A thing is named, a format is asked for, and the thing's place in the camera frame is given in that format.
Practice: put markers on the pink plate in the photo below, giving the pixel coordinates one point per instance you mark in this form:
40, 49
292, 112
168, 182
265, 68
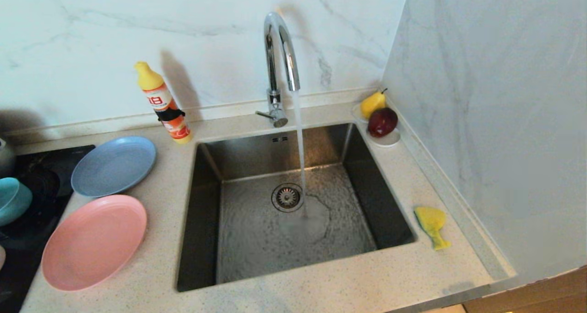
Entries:
94, 242

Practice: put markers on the dark red apple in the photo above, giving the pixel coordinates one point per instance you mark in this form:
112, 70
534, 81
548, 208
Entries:
383, 122

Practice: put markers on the blue plate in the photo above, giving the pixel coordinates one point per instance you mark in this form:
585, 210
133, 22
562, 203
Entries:
112, 166

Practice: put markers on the yellow pear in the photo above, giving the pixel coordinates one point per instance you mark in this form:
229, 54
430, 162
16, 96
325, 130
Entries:
372, 103

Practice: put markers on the stainless steel sink basin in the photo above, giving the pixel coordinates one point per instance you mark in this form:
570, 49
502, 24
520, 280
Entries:
357, 203

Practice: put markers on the small white dish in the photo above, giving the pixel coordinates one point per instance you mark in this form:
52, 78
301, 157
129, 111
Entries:
389, 141

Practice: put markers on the running water stream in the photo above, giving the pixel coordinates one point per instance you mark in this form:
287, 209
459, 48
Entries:
300, 139

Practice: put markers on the teal bowl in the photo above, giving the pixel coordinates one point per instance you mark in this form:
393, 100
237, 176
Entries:
13, 203

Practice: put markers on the round metal drain strainer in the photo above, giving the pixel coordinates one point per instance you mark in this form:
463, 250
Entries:
287, 197

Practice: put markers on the chrome gooseneck faucet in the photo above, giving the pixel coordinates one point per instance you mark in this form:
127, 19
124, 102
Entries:
275, 52

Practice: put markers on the yellow green sponge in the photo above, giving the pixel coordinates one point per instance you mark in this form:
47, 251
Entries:
431, 221

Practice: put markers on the black glass cooktop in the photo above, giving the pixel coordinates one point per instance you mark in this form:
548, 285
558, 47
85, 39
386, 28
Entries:
46, 166

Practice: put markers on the orange dish soap bottle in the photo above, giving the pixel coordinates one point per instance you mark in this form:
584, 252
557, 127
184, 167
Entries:
163, 102

